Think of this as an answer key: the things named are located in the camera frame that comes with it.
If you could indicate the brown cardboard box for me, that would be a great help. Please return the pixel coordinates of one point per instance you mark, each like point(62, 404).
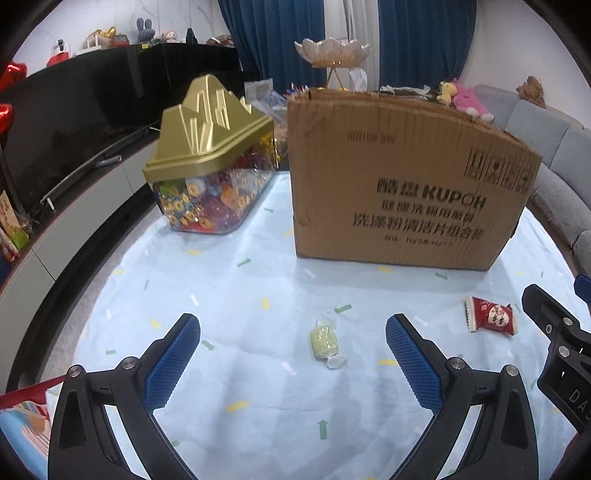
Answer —
point(392, 161)

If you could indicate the yellow green gift box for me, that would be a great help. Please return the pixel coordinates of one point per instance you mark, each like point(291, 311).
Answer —
point(14, 221)

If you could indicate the grey sectional sofa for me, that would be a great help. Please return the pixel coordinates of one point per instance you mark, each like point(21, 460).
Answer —
point(554, 138)

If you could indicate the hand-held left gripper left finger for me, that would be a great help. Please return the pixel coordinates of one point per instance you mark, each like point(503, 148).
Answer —
point(173, 364)

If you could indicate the clear bag of nuts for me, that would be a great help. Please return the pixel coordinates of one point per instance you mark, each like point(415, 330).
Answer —
point(265, 97)

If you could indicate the black metronome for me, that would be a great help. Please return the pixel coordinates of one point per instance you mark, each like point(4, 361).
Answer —
point(191, 36)

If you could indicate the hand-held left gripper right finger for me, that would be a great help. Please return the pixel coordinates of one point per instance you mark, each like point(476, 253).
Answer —
point(413, 364)

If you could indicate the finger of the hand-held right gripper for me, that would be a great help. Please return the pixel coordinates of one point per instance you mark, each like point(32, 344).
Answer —
point(584, 285)
point(545, 309)

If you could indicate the brown teddy bear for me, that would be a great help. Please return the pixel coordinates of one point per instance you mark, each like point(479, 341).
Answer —
point(531, 91)

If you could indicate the grey television cabinet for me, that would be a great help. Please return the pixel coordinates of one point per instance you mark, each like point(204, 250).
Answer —
point(92, 203)

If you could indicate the pale green candy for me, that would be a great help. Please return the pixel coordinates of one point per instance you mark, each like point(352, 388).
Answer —
point(323, 344)

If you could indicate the gold plush ornament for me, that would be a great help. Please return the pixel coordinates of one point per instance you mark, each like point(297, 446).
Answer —
point(101, 39)

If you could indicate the tiered white snack bowl stand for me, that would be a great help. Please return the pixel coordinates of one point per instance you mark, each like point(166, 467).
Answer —
point(332, 48)

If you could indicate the light blue confetti cloth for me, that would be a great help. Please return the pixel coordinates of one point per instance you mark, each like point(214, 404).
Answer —
point(258, 277)

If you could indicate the grey remote control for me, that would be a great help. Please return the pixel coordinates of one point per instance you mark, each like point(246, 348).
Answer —
point(108, 161)

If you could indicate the grey bunny plush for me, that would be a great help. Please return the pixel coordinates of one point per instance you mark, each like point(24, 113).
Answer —
point(144, 31)

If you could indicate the red gift box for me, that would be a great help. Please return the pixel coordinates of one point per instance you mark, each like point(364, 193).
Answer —
point(121, 41)

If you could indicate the candy jar with gold lid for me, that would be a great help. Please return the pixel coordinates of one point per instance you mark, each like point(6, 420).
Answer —
point(203, 138)

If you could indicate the red brown snack packet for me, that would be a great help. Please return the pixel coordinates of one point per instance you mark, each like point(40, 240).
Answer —
point(491, 318)

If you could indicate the blue curtain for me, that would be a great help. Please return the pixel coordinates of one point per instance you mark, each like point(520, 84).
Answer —
point(420, 41)
point(277, 27)

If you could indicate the white home camera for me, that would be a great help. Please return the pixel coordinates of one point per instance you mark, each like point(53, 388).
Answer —
point(59, 47)

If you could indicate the pink plush toy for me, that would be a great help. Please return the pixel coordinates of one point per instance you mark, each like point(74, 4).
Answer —
point(468, 99)

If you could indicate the black upright piano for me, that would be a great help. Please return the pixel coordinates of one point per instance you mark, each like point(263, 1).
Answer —
point(203, 60)

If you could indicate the yellow plush toy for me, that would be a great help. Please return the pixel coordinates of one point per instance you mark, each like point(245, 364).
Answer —
point(445, 93)

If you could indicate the pink doll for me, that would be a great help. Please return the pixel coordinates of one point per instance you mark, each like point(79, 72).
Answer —
point(168, 37)

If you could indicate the large black television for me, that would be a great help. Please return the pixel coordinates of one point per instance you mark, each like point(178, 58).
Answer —
point(69, 124)

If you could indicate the white sheer curtain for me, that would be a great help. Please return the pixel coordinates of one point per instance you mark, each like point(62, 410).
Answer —
point(364, 18)

